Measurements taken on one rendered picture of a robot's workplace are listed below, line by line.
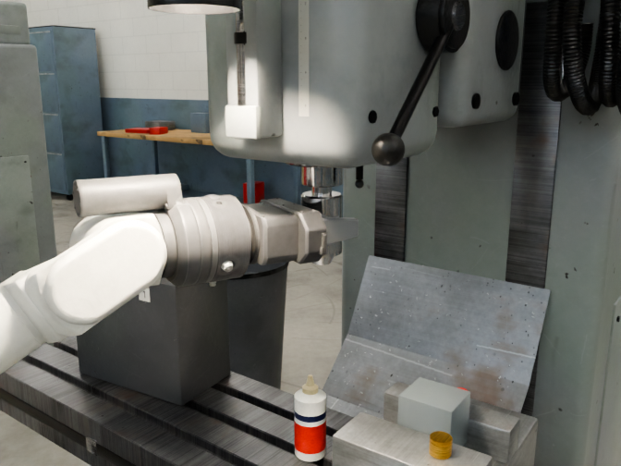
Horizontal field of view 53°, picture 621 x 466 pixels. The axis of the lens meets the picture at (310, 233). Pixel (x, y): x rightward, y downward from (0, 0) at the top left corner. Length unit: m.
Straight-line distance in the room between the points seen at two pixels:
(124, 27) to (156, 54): 0.63
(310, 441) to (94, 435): 0.33
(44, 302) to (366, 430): 0.34
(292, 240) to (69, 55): 7.38
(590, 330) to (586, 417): 0.14
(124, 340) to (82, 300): 0.44
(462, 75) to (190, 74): 6.41
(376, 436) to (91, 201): 0.36
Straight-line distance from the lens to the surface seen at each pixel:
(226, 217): 0.61
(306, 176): 0.68
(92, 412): 0.98
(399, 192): 1.07
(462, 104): 0.73
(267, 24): 0.59
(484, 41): 0.77
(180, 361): 0.94
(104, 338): 1.03
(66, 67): 7.92
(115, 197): 0.60
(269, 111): 0.59
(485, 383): 1.01
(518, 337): 1.00
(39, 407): 1.09
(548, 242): 0.99
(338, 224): 0.68
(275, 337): 2.76
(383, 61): 0.60
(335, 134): 0.58
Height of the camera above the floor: 1.39
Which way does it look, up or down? 14 degrees down
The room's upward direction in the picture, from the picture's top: straight up
